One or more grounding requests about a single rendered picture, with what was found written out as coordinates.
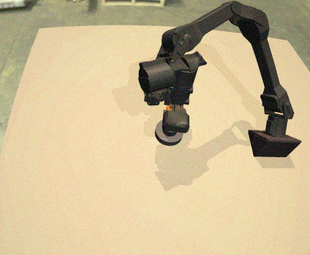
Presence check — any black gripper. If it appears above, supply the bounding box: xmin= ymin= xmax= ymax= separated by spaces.
xmin=162 ymin=83 xmax=194 ymax=133

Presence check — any grey round pedestal with dark shaft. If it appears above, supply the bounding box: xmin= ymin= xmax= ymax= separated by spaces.
xmin=155 ymin=120 xmax=184 ymax=146

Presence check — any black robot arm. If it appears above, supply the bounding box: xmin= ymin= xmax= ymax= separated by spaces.
xmin=138 ymin=1 xmax=294 ymax=138

